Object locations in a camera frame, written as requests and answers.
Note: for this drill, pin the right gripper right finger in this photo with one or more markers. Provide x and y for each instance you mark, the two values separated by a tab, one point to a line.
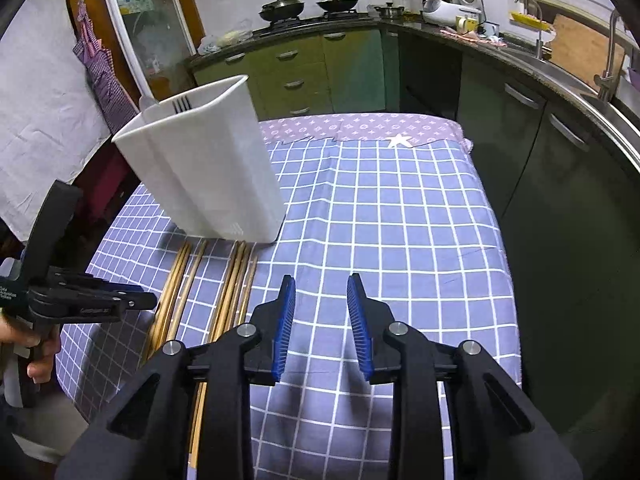
456	399

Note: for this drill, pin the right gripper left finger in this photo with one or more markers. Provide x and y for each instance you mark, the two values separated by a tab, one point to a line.
144	432

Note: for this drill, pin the white plastic utensil holder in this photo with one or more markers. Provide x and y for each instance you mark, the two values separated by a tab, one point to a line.
208	168

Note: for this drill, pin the white hanging sheet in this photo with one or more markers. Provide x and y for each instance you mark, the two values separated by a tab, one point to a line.
50	122

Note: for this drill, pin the purple checkered apron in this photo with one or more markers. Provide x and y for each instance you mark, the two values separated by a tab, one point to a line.
113	100

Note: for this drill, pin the green lower cabinets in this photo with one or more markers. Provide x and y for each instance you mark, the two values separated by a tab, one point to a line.
560	168

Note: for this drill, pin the blue checkered tablecloth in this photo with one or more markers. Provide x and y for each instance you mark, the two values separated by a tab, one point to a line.
396	200

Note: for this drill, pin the glass sliding door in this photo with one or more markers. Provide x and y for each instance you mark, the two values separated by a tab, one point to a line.
156	43

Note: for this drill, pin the white plastic bag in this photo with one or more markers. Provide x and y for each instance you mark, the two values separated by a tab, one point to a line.
241	32

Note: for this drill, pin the steel sink faucet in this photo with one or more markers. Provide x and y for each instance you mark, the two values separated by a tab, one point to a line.
607	80

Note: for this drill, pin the left black wok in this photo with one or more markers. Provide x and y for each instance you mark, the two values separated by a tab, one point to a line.
281	10

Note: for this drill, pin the black wok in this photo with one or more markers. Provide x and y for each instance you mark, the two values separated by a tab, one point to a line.
337	6
281	10

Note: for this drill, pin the wooden cutting board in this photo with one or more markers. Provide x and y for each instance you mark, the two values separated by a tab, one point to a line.
579	49

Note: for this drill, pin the yellow mug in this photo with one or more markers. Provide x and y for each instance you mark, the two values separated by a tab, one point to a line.
466	24

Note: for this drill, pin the right black wok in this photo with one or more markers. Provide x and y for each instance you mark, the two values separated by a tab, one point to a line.
337	6

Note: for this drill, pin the white rice cooker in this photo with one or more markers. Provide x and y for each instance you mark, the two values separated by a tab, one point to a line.
446	12

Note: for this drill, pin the small steel pot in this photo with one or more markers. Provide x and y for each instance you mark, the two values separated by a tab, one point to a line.
390	12

